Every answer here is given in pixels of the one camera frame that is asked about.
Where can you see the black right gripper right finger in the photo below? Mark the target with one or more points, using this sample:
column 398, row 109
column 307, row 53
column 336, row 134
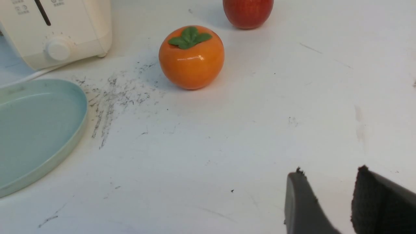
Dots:
column 381, row 206

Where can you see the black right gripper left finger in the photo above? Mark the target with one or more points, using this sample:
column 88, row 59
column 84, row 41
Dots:
column 303, row 213

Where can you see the orange persimmon with green leaf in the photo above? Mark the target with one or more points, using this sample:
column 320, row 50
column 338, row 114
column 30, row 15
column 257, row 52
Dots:
column 191, row 57

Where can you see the red apple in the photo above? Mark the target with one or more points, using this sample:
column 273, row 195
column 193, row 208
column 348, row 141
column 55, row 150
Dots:
column 247, row 14

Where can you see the light green round plate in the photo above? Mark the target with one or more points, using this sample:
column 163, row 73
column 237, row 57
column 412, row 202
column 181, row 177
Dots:
column 41, row 122

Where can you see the white two-slot toaster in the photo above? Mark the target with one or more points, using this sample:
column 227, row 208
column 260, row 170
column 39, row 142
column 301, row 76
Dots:
column 47, row 33

